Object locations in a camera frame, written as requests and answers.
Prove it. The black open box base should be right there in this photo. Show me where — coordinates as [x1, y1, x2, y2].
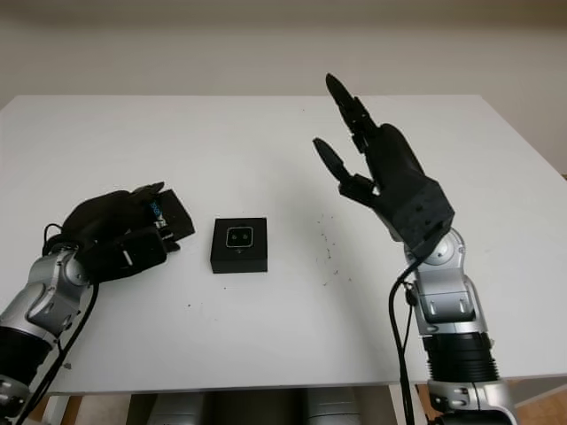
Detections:
[211, 216, 269, 274]

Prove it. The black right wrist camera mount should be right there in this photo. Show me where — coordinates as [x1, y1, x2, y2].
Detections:
[383, 175, 456, 258]

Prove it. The white table leg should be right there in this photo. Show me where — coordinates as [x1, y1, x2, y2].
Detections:
[388, 384, 417, 425]
[42, 393, 72, 425]

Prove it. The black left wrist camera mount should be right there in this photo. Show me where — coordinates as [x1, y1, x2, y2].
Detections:
[82, 229, 169, 284]

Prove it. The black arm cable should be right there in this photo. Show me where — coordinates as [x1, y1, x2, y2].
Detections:
[42, 222, 99, 425]
[387, 259, 424, 425]

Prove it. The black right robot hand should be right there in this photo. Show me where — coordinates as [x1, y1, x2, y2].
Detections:
[313, 73, 427, 243]

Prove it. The black RealSense box lid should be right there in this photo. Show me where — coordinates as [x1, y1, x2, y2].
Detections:
[144, 189, 197, 243]

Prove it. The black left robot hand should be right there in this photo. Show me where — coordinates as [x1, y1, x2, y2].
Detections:
[59, 181, 182, 254]

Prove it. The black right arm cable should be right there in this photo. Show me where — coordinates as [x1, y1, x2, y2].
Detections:
[387, 259, 424, 425]

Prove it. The grey robot lower body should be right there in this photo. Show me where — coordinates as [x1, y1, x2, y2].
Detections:
[128, 387, 391, 425]

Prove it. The small silver depth camera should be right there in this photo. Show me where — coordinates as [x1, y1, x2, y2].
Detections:
[225, 227, 254, 249]

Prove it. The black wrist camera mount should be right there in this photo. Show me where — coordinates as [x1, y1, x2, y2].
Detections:
[383, 175, 456, 258]
[82, 229, 169, 284]

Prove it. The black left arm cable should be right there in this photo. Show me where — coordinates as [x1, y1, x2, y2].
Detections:
[42, 222, 99, 425]

